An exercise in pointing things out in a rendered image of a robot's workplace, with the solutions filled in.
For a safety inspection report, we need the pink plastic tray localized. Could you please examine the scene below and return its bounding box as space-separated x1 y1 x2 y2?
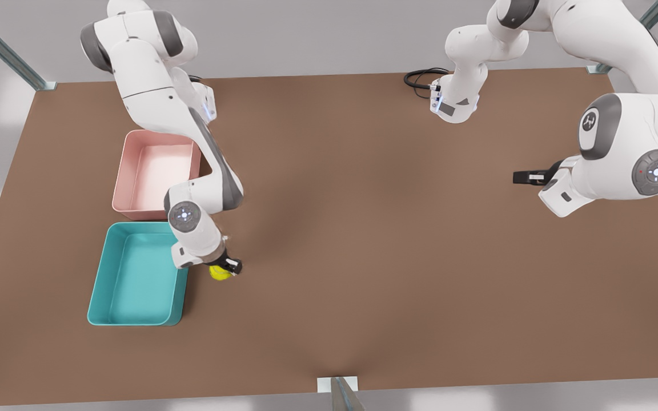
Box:
112 130 203 221

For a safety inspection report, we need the teal plastic tray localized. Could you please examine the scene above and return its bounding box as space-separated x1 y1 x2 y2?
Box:
87 222 190 327

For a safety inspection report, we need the black cable loop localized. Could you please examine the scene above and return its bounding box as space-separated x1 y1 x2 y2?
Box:
404 68 451 99

